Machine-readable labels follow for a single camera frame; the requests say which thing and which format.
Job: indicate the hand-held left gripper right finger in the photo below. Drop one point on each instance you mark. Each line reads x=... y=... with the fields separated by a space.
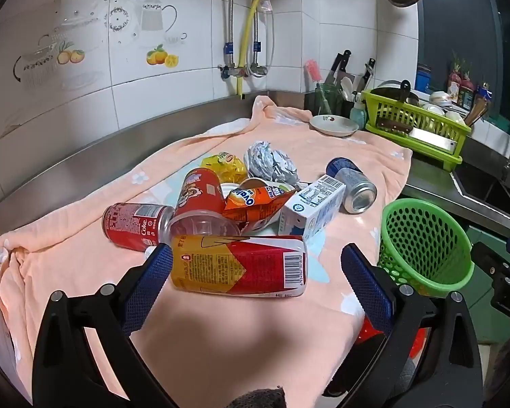
x=365 y=280

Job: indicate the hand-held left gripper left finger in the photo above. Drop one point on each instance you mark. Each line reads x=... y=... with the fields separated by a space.
x=151 y=280

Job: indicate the red cola can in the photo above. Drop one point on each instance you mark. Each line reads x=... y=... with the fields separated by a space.
x=127 y=225

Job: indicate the green round basket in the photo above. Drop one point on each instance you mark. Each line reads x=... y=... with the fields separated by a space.
x=425 y=238

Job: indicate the clear plastic lid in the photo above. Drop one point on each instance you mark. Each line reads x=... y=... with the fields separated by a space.
x=204 y=225

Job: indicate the white milk carton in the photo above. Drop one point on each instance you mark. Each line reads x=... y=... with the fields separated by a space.
x=310 y=212

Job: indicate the red yellow drink can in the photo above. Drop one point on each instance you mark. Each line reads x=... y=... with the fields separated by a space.
x=238 y=267

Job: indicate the blue silver can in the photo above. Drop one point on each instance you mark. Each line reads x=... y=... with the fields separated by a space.
x=352 y=187

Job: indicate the red snack cup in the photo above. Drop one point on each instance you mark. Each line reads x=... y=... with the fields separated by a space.
x=197 y=195

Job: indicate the orange snack packet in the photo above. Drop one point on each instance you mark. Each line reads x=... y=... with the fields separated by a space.
x=246 y=199

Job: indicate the yellow snack packet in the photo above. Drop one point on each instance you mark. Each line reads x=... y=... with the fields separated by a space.
x=225 y=165

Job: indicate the foil ball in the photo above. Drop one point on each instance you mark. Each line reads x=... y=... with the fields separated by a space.
x=267 y=161

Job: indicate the red plastic object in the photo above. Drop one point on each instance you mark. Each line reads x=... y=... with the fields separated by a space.
x=365 y=331

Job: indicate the peach printed blanket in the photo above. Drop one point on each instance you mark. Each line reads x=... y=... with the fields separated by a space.
x=89 y=263

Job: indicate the steel sink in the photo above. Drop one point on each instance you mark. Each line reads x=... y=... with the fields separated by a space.
x=493 y=187

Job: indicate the grey fuzzy clothing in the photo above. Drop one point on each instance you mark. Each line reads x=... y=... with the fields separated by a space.
x=259 y=397

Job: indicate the stack of white bowls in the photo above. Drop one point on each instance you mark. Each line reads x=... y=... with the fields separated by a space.
x=442 y=102

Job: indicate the green dish rack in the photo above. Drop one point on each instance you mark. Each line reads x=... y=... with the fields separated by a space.
x=408 y=114

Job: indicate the row of seasoning bottles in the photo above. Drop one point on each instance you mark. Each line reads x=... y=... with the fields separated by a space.
x=465 y=89

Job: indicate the teal bottle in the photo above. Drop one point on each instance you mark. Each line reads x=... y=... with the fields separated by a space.
x=358 y=112

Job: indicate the glass jar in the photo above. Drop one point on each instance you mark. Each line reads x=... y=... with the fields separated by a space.
x=329 y=100

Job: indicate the black pan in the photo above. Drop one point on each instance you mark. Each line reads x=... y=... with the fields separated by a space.
x=391 y=89

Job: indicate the white spatula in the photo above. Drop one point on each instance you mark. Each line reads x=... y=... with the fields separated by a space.
x=346 y=87

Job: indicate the pink bottle brush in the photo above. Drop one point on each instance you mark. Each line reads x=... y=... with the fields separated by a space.
x=312 y=72

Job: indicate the metal water valve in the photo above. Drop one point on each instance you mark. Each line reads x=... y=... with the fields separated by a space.
x=257 y=70
x=229 y=70

